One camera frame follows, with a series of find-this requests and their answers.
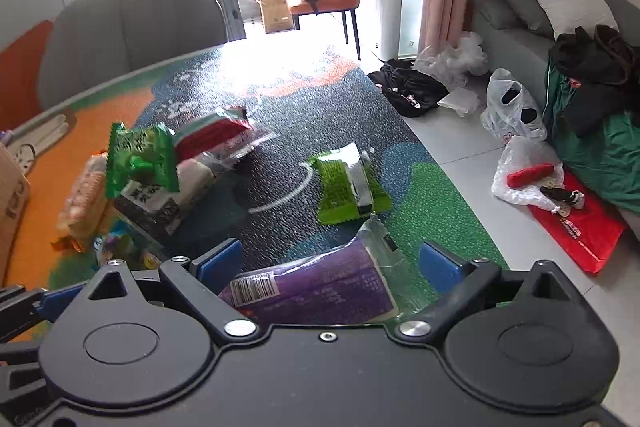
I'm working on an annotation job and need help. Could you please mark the light green snack packet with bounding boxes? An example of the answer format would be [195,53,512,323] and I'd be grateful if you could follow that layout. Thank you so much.
[307,143,393,225]

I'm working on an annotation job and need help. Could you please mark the black bag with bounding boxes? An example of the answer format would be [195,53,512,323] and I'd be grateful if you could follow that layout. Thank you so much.
[368,58,451,118]

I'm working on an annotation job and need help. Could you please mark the black white snack packet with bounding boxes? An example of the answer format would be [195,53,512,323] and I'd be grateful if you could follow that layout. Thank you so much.
[112,157,218,238]

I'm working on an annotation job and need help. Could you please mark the red cylindrical item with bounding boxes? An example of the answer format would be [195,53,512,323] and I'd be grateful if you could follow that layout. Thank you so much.
[507,163,555,188]

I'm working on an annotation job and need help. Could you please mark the grey suitcase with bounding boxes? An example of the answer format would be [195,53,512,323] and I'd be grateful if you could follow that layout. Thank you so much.
[212,0,248,42]

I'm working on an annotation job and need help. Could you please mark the colourful candy packet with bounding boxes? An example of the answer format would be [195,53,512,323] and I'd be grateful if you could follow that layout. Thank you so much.
[92,227,166,270]

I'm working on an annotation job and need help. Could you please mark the small dark bottle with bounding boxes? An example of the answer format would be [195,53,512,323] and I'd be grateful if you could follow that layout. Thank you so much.
[540,187,586,212]

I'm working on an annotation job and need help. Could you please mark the white plastic bag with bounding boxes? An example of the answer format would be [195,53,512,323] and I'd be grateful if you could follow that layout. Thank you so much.
[480,68,548,142]

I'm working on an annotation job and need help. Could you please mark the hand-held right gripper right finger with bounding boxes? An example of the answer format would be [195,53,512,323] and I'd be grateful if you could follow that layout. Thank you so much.
[396,241,581,342]

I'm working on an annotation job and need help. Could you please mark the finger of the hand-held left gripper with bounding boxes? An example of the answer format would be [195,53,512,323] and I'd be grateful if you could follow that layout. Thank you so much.
[0,284,88,344]
[0,346,46,408]

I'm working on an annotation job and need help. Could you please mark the white pillow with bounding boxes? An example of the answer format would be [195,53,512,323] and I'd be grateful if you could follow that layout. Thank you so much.
[522,0,618,40]

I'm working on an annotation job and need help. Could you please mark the orange upholstered chair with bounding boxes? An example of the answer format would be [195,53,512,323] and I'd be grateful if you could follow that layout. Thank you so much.
[0,19,53,132]

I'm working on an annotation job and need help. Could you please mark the crumpled clear plastic bag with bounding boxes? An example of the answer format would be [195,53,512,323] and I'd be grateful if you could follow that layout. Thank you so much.
[412,32,488,88]

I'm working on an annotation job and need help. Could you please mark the orange snack packet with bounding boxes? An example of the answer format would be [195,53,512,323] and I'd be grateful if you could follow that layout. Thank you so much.
[52,152,108,253]

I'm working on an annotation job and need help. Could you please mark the red flat bag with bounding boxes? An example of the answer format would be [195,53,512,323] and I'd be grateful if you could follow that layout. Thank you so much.
[530,172,628,275]

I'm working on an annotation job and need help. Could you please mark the green cloth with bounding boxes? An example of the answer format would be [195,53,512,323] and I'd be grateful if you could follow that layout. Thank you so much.
[542,57,640,212]

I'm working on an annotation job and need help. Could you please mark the grey sofa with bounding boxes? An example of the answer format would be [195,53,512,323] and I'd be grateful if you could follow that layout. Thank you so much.
[470,0,640,228]

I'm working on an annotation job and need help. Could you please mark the black clothes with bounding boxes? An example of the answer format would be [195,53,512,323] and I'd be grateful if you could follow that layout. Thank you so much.
[547,26,640,138]

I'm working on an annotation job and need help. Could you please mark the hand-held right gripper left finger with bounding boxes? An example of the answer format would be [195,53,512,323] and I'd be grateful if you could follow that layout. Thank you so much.
[75,238,261,342]

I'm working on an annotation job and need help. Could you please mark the cardboard box with print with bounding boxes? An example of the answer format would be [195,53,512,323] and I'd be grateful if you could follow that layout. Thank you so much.
[257,0,296,34]

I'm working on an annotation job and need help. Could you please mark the dark green snack packet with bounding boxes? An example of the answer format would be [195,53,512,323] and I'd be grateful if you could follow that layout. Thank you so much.
[105,123,181,200]

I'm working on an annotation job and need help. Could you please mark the grey upholstered chair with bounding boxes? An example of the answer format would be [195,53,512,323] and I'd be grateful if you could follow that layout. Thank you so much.
[37,0,228,112]

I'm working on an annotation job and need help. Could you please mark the red white snack packet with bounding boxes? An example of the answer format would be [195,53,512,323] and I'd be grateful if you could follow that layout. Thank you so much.
[172,106,278,172]

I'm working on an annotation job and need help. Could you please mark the purple snack packet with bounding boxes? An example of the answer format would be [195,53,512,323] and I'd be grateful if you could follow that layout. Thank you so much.
[217,214,426,323]

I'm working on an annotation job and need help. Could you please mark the white paper packet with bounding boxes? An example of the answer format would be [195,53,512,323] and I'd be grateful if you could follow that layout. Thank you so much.
[437,87,481,115]

